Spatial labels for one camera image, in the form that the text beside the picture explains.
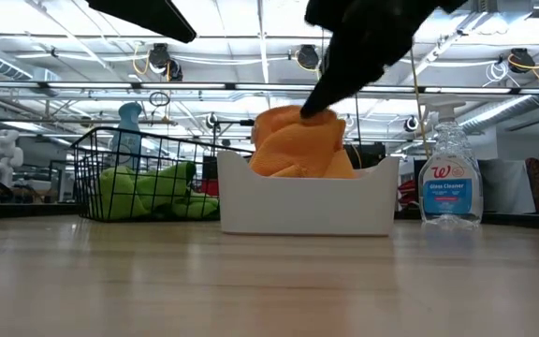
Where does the black wire basket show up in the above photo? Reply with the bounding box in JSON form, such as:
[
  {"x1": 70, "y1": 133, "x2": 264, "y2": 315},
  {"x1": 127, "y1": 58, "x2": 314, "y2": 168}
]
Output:
[{"x1": 69, "y1": 125, "x2": 255, "y2": 224}]

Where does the red box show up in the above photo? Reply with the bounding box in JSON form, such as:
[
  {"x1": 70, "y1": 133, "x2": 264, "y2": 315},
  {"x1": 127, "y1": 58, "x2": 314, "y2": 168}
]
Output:
[{"x1": 200, "y1": 179, "x2": 221, "y2": 198}]

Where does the white covered table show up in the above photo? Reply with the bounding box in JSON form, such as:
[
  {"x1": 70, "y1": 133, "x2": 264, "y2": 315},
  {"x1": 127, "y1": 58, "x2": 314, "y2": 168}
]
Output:
[{"x1": 477, "y1": 158, "x2": 537, "y2": 215}]

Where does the blue water bottle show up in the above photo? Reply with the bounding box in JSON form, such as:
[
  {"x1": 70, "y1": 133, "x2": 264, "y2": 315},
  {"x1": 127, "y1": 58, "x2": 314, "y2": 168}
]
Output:
[{"x1": 109, "y1": 101, "x2": 145, "y2": 170}]

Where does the orange microfiber towel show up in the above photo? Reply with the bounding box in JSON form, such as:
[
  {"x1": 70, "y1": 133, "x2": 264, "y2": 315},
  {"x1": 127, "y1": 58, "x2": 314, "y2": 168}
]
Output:
[
  {"x1": 249, "y1": 105, "x2": 348, "y2": 179},
  {"x1": 323, "y1": 148, "x2": 358, "y2": 180}
]

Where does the white plastic bin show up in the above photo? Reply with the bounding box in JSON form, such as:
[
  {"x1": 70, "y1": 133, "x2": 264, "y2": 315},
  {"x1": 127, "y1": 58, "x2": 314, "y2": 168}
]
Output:
[{"x1": 216, "y1": 150, "x2": 401, "y2": 237}]

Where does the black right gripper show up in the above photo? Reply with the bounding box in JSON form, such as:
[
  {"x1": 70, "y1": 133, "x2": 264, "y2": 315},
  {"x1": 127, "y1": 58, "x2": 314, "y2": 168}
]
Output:
[{"x1": 299, "y1": 0, "x2": 470, "y2": 119}]

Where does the green microfiber towel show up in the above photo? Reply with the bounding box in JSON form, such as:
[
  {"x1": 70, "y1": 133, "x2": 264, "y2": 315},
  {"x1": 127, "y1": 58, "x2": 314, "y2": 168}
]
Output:
[
  {"x1": 170, "y1": 191, "x2": 221, "y2": 221},
  {"x1": 96, "y1": 161, "x2": 198, "y2": 222}
]

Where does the yellow cable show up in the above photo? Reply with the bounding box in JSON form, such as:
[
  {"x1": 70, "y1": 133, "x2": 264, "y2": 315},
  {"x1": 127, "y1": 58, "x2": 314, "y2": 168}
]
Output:
[{"x1": 408, "y1": 44, "x2": 433, "y2": 160}]

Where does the glass cleaner spray bottle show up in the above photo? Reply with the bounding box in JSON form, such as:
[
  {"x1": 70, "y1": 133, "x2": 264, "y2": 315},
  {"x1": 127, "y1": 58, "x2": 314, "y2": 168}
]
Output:
[{"x1": 417, "y1": 95, "x2": 485, "y2": 230}]

